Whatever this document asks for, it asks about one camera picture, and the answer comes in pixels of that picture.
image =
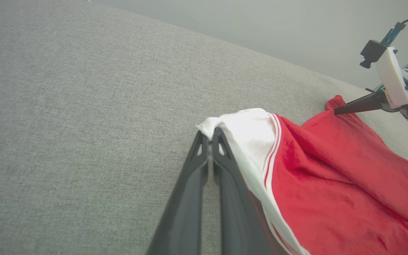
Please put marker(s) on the grey fabric sofa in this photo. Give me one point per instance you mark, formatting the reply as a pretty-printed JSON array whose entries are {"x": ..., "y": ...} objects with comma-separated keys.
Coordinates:
[{"x": 83, "y": 124}]

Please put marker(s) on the red and white garment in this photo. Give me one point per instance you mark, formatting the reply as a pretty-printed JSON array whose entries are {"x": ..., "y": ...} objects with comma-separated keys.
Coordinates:
[{"x": 331, "y": 194}]

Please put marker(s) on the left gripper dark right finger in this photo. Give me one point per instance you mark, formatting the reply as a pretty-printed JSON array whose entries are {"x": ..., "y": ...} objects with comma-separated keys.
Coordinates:
[{"x": 239, "y": 219}]

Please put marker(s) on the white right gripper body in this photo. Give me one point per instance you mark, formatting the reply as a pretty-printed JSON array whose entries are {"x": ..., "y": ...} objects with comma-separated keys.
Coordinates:
[{"x": 393, "y": 78}]

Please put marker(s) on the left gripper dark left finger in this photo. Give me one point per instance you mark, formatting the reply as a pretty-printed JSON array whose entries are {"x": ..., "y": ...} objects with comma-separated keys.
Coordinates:
[{"x": 186, "y": 212}]

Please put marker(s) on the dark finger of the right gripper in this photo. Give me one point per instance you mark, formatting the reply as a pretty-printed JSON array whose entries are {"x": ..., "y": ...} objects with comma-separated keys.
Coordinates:
[{"x": 363, "y": 104}]

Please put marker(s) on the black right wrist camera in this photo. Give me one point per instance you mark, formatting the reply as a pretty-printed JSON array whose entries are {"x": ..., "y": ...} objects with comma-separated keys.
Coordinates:
[{"x": 372, "y": 52}]

